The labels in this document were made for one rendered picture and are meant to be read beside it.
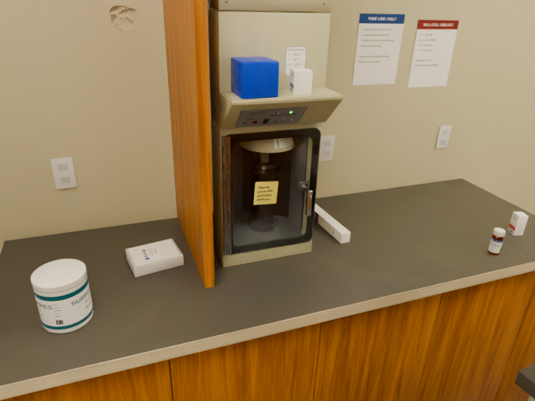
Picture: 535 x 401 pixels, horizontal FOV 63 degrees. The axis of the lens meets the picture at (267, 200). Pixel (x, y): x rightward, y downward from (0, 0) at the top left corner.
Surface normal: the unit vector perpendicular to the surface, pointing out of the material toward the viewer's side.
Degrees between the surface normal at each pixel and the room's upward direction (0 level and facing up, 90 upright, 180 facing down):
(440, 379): 90
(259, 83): 90
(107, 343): 0
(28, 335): 0
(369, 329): 90
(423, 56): 90
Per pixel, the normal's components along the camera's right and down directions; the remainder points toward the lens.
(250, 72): 0.35, 0.41
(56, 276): 0.03, -0.90
